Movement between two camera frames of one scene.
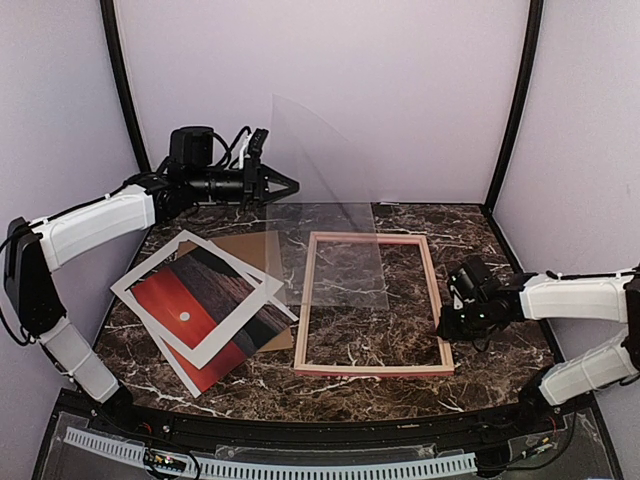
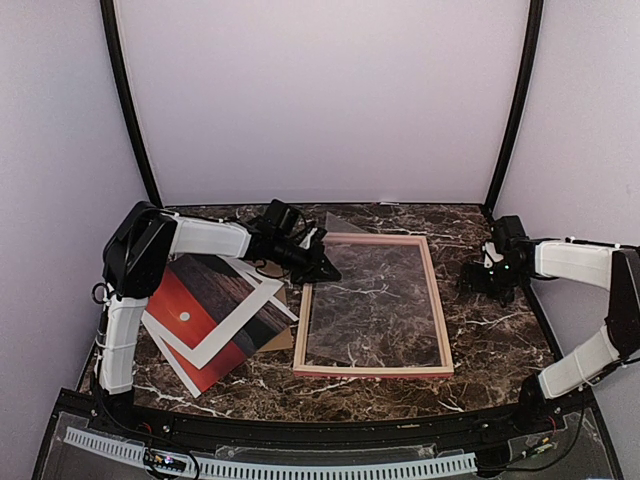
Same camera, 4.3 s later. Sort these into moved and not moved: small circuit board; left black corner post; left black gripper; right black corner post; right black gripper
Moved: left black gripper; right black gripper
Not moved: small circuit board; right black corner post; left black corner post
